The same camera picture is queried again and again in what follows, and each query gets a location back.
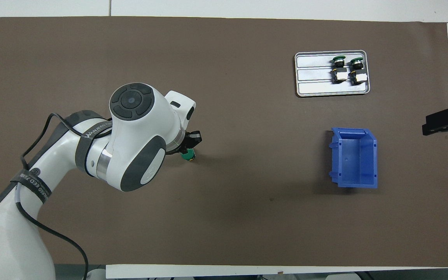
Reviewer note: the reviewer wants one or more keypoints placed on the blue plastic storage bin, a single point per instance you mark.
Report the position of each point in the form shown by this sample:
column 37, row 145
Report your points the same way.
column 358, row 163

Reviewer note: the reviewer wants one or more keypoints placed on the brown table mat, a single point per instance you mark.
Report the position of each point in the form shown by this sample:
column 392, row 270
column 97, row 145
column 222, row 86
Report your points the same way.
column 247, row 217

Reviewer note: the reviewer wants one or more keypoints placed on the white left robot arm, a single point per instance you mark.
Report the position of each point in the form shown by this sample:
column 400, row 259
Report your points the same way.
column 130, row 136

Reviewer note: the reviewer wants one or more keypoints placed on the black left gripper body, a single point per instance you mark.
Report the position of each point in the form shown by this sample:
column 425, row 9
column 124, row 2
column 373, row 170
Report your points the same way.
column 183, row 147

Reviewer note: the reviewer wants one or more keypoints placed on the grey metal tray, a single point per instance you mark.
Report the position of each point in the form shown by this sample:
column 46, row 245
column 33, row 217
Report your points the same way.
column 313, row 74

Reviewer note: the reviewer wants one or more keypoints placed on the green push button switch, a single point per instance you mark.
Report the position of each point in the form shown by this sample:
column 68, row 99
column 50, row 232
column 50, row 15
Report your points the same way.
column 339, row 72
column 358, row 74
column 188, row 156

